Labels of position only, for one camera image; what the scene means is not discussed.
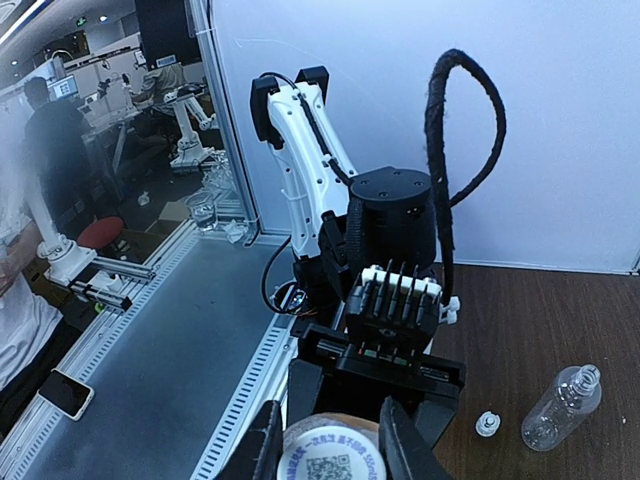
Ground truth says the red round stool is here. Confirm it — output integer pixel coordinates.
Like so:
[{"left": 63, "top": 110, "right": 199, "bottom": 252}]
[{"left": 77, "top": 216, "right": 124, "bottom": 250}]

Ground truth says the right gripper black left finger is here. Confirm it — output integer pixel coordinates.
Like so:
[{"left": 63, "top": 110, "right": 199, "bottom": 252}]
[{"left": 219, "top": 400, "right": 284, "bottom": 480}]

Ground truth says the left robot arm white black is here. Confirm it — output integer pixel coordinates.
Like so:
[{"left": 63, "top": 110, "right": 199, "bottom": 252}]
[{"left": 250, "top": 66, "right": 465, "bottom": 446}]

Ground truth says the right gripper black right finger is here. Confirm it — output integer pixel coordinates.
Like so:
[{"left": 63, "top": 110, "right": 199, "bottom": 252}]
[{"left": 379, "top": 397, "right": 452, "bottom": 480}]

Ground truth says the white cap of clear bottle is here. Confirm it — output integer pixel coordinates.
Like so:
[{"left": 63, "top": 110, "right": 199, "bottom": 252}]
[{"left": 475, "top": 411, "right": 501, "bottom": 438}]

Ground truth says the clear glass cup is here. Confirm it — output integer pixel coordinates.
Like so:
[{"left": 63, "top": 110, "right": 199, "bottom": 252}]
[{"left": 185, "top": 190, "right": 217, "bottom": 231}]

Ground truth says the white smartphone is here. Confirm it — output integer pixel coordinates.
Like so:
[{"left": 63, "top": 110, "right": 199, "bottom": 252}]
[{"left": 37, "top": 369, "right": 95, "bottom": 421}]

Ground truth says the amber tea bottle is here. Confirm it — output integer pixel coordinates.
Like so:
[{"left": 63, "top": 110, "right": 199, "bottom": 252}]
[{"left": 276, "top": 413, "right": 388, "bottom": 480}]

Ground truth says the left round circuit board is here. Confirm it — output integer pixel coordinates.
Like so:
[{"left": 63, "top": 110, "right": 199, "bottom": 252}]
[{"left": 270, "top": 281, "right": 311, "bottom": 316}]

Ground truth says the person in background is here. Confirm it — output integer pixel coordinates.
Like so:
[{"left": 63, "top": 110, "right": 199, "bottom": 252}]
[{"left": 24, "top": 76, "right": 91, "bottom": 217}]

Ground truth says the clear plastic bottle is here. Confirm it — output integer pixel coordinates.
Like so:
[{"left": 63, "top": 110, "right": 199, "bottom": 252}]
[{"left": 521, "top": 364, "right": 602, "bottom": 452}]

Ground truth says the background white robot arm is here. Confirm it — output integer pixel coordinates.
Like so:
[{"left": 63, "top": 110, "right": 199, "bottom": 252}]
[{"left": 27, "top": 192, "right": 132, "bottom": 312}]

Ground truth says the white cap of tea bottle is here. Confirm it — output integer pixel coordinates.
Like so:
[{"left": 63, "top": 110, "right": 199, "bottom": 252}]
[{"left": 276, "top": 426, "right": 387, "bottom": 480}]

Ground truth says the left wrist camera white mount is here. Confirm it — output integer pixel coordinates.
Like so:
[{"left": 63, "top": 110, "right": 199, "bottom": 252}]
[{"left": 345, "top": 260, "right": 462, "bottom": 364}]

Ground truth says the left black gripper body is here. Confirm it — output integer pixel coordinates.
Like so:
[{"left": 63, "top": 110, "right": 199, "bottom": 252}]
[{"left": 287, "top": 324, "right": 466, "bottom": 448}]

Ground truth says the left aluminium frame post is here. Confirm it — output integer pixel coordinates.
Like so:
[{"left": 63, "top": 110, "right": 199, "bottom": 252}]
[{"left": 189, "top": 0, "right": 260, "bottom": 247}]

